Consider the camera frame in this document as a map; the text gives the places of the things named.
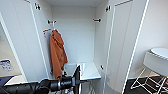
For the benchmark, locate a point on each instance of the white clothes hanger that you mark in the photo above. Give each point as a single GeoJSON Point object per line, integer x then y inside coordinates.
{"type": "Point", "coordinates": [54, 27]}
{"type": "Point", "coordinates": [83, 70]}

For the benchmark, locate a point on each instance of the white wardrobe door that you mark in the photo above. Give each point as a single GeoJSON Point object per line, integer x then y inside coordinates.
{"type": "Point", "coordinates": [23, 40]}
{"type": "Point", "coordinates": [123, 50]}

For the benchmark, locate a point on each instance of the white inner box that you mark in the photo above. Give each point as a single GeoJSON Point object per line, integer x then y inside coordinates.
{"type": "Point", "coordinates": [91, 71]}
{"type": "Point", "coordinates": [70, 68]}

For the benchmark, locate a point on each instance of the orange garment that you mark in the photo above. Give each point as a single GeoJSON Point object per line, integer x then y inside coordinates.
{"type": "Point", "coordinates": [58, 53]}

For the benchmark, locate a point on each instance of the white wardrobe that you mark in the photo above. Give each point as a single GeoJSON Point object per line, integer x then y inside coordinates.
{"type": "Point", "coordinates": [76, 33]}

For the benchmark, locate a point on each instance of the white board with black edge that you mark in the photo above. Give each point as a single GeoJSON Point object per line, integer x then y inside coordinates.
{"type": "Point", "coordinates": [16, 80]}

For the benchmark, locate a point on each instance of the white metal rack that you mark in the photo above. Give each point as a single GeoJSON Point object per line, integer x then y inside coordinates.
{"type": "Point", "coordinates": [140, 81]}

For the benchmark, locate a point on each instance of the round white table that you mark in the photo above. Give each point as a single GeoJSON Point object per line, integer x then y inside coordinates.
{"type": "Point", "coordinates": [160, 52]}

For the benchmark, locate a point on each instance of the black wall hook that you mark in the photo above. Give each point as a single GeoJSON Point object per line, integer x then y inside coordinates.
{"type": "Point", "coordinates": [51, 22]}
{"type": "Point", "coordinates": [97, 20]}

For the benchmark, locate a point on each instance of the wall sign with blue print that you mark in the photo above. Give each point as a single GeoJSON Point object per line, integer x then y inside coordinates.
{"type": "Point", "coordinates": [6, 65]}

